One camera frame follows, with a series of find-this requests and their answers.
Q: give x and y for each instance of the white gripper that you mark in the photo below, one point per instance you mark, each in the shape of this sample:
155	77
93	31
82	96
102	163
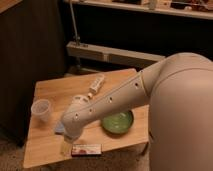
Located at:
70	138

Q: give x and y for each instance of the red white eraser box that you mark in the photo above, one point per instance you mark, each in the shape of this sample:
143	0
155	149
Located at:
86	150

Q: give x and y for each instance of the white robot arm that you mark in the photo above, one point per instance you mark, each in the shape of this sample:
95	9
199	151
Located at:
179	93

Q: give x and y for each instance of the translucent plastic cup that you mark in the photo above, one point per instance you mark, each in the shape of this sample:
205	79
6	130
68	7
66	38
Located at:
42	109

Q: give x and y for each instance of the blue sponge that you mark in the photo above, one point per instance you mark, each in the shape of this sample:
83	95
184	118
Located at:
59	128

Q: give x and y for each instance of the wooden table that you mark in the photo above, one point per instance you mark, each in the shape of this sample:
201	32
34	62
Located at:
43	146

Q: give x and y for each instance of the green bowl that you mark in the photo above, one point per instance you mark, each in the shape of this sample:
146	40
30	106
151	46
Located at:
119	123

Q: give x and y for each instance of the metal lamp pole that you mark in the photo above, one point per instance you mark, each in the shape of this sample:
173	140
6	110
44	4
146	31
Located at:
76	35

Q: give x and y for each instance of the wooden shelf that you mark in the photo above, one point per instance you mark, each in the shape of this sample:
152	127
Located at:
143	8

